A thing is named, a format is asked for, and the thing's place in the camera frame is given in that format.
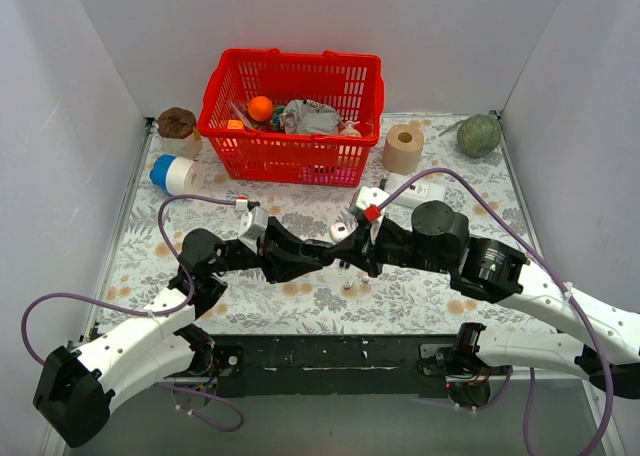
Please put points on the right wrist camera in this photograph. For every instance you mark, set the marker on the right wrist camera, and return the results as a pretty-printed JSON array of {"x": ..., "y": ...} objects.
[{"x": 367, "y": 202}]

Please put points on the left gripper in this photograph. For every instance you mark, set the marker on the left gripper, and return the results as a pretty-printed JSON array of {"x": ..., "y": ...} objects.
[{"x": 270, "y": 255}]

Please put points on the orange fruit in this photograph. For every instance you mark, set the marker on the orange fruit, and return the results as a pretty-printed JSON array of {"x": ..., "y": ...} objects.
[{"x": 260, "y": 108}]

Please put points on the red plastic shopping basket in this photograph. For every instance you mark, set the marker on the red plastic shopping basket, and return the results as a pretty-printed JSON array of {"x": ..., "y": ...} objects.
[{"x": 351, "y": 83}]

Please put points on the black earbud charging case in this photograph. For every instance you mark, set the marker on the black earbud charging case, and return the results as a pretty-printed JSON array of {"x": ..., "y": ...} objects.
[{"x": 318, "y": 250}]

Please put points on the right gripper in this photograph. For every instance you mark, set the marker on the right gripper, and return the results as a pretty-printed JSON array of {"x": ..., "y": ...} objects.
[{"x": 369, "y": 249}]

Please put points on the floral table mat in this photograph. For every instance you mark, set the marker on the floral table mat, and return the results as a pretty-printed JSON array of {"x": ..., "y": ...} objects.
[{"x": 399, "y": 301}]

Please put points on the brown paper roll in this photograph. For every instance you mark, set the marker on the brown paper roll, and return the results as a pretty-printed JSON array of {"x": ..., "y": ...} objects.
[{"x": 403, "y": 149}]

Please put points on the white rectangular bottle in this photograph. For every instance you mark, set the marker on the white rectangular bottle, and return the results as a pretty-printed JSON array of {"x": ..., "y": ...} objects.
[{"x": 419, "y": 192}]

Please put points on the beige toy in basket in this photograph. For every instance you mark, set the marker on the beige toy in basket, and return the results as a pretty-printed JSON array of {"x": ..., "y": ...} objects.
[{"x": 350, "y": 130}]

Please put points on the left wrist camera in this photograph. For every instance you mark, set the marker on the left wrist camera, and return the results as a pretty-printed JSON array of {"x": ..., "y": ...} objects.
[{"x": 253, "y": 220}]

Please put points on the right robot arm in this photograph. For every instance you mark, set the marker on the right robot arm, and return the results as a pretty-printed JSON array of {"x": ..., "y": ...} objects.
[{"x": 592, "y": 341}]

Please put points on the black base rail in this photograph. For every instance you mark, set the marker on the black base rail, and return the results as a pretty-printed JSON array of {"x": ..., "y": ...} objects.
[{"x": 270, "y": 365}]

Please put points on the crumpled grey foil bag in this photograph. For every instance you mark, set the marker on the crumpled grey foil bag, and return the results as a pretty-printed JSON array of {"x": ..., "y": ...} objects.
[{"x": 308, "y": 117}]

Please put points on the green melon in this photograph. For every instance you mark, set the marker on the green melon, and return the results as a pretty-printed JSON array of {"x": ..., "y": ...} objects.
[{"x": 478, "y": 135}]

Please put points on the white earbud charging case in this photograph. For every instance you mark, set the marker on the white earbud charging case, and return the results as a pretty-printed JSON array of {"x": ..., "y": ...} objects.
[{"x": 338, "y": 232}]

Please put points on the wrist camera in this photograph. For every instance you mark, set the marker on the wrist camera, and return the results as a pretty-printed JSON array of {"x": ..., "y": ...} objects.
[
  {"x": 367, "y": 202},
  {"x": 253, "y": 220}
]

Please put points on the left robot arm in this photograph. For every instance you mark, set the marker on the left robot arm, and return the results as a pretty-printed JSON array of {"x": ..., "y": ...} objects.
[{"x": 79, "y": 389}]

